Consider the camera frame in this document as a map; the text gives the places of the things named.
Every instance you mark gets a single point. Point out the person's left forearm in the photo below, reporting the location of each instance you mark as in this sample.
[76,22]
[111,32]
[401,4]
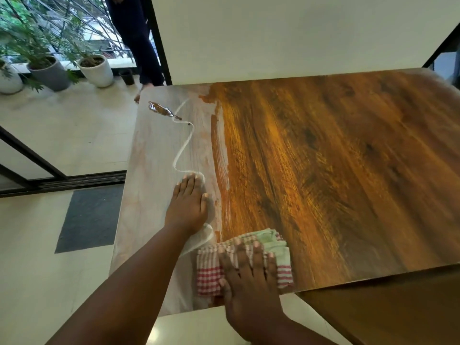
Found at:
[125,294]

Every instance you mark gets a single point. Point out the black balcony railing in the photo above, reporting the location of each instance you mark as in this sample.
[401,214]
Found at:
[90,28]

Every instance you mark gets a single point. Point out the beige upholstered chair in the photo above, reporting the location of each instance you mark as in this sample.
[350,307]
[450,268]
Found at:
[377,312]

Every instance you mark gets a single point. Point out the small black pot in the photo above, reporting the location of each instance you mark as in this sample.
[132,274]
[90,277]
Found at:
[127,79]

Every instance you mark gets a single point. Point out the plant in grey pot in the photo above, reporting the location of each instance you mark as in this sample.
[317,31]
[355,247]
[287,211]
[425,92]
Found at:
[50,77]

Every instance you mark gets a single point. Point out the person's left hand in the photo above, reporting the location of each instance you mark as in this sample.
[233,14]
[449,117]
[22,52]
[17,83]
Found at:
[187,208]

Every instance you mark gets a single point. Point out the red checked cleaning cloth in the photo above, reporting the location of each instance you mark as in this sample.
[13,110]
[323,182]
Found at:
[208,276]

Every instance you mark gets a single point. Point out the person's right hand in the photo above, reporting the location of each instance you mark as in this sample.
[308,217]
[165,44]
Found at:
[251,298]

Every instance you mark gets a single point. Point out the black door frame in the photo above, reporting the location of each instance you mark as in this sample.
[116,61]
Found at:
[161,57]

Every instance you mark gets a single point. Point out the dark grey floor mat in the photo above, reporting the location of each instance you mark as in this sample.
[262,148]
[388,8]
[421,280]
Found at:
[90,219]

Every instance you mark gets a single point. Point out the black window grille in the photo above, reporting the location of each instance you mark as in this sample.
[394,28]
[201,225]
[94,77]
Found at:
[443,46]

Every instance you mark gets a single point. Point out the plant in white pot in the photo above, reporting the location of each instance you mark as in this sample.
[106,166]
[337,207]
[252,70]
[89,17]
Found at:
[97,73]
[10,82]

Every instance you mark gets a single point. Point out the wooden table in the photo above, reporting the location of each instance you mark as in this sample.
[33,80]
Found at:
[323,158]

